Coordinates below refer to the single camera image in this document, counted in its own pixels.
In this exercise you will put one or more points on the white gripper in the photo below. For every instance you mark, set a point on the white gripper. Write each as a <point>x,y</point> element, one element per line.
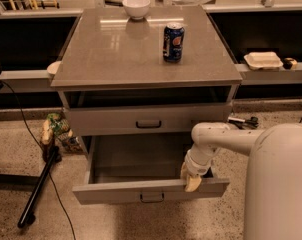
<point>197,168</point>

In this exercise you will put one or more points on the grey drawer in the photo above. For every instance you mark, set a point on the grey drawer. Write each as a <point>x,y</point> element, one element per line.
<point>142,168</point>
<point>144,119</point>

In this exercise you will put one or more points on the white ceramic bowl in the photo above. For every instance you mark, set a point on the white ceramic bowl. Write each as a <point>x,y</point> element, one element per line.
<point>136,9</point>

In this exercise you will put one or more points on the small black yellow object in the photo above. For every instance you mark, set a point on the small black yellow object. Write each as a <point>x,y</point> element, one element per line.
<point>289,63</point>

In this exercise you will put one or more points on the small white plate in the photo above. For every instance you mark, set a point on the small white plate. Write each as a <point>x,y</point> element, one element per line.
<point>53,68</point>

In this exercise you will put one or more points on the grey drawer cabinet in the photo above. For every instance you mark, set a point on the grey drawer cabinet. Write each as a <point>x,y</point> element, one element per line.
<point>114,61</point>

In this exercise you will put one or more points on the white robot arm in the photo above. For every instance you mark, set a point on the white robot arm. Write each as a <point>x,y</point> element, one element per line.
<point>273,190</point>

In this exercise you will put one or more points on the blue soda can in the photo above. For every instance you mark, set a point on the blue soda can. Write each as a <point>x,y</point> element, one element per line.
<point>173,42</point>

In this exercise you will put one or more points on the black scissors on floor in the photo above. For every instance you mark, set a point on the black scissors on floor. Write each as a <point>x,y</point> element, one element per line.
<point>251,123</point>

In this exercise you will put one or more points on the grey top drawer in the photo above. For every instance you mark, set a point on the grey top drawer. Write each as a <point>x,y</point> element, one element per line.
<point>144,119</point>

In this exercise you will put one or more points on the black metal stand leg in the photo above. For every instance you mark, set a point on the black metal stand leg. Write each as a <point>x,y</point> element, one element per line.
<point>34,184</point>

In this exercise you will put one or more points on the white foam takeout container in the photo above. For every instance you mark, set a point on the white foam takeout container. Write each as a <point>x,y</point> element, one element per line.
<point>263,60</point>

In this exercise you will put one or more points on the green snack bag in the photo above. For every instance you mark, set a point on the green snack bag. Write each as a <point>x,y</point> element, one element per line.
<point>56,127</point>

